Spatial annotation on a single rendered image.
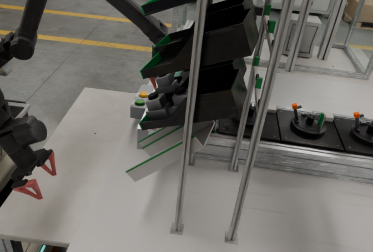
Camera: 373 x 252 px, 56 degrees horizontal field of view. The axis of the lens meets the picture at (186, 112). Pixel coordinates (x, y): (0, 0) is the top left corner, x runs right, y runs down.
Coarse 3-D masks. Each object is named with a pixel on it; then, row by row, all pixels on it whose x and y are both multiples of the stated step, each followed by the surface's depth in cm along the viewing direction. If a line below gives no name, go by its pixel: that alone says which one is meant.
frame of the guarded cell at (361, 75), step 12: (360, 0) 239; (348, 36) 252; (348, 48) 251; (252, 60) 218; (264, 60) 220; (372, 60) 208; (312, 72) 217; (324, 72) 216; (336, 72) 215; (348, 72) 215; (360, 72) 222
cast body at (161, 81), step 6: (156, 78) 108; (162, 78) 107; (168, 78) 107; (174, 78) 110; (162, 84) 108; (168, 84) 108; (174, 84) 108; (156, 90) 110; (162, 90) 109; (168, 90) 109
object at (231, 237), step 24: (288, 0) 67; (264, 24) 104; (288, 24) 70; (192, 48) 76; (192, 72) 78; (192, 96) 82; (264, 96) 79; (192, 120) 85; (240, 120) 122; (264, 120) 83; (240, 144) 127; (240, 192) 96
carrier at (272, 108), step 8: (272, 104) 153; (248, 112) 143; (272, 112) 151; (224, 120) 143; (232, 120) 144; (248, 120) 141; (272, 120) 146; (224, 128) 138; (232, 128) 139; (248, 128) 140; (264, 128) 141; (272, 128) 141; (248, 136) 136; (264, 136) 136; (272, 136) 137
